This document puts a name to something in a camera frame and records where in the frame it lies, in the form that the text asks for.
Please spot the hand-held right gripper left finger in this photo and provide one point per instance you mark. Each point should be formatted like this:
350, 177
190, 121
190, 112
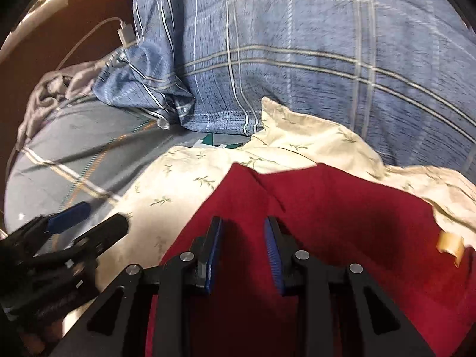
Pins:
214, 260

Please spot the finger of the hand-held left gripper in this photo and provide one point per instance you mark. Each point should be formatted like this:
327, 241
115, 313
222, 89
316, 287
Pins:
108, 228
70, 215

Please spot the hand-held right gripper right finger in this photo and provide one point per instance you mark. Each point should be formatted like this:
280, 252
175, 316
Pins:
271, 254

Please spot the dark red small garment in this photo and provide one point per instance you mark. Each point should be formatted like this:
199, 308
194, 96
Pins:
334, 212

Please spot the grey plaid bedsheet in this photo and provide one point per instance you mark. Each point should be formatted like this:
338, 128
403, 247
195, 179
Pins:
74, 137

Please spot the cream leaf-print pillow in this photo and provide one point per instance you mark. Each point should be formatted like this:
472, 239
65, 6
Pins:
178, 178

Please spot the crumpled grey cloth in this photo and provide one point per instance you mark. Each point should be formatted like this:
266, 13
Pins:
55, 87

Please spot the white charger plug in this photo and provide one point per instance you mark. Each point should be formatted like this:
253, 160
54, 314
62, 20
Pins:
126, 34

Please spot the blue plaid pillow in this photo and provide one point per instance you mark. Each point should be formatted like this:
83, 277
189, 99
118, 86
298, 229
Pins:
297, 44

